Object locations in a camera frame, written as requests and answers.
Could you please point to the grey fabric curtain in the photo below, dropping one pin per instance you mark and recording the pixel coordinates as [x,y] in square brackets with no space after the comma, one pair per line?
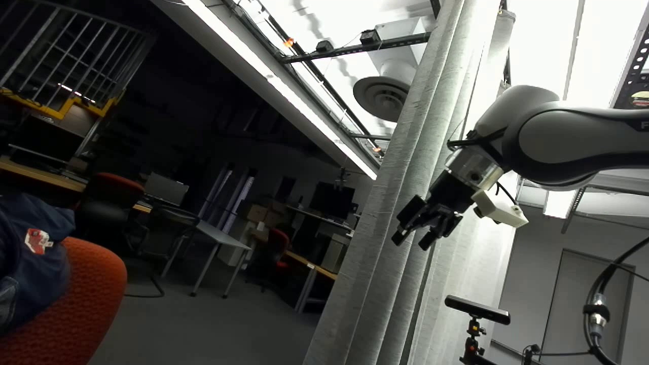
[387,301]

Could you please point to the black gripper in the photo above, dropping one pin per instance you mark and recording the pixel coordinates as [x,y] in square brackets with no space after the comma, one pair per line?
[446,201]

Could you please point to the dark blue jacket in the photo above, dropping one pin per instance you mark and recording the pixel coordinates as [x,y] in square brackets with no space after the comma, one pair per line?
[33,263]

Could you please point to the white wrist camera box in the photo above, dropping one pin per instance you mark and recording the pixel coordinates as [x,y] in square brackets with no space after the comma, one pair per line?
[498,209]

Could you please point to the black ceiling curtain rail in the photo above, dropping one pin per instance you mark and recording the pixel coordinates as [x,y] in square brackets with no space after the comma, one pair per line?
[351,48]

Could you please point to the white folding table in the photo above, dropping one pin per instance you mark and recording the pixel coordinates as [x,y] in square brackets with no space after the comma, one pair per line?
[217,239]

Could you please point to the black camera on tripod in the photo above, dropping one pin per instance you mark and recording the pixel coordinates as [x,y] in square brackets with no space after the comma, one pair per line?
[473,351]

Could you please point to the wooden desk with monitors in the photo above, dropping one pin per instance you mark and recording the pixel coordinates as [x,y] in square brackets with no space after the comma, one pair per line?
[319,239]

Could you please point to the white metal wire rack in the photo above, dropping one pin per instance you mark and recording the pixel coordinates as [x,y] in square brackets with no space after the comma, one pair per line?
[56,58]

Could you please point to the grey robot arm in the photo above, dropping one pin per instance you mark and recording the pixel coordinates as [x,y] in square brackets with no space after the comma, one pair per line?
[531,133]

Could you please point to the orange chair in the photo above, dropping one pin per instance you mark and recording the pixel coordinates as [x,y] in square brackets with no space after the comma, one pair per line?
[73,326]

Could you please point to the round ceiling vent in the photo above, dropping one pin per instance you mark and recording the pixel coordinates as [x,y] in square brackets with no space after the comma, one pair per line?
[382,95]

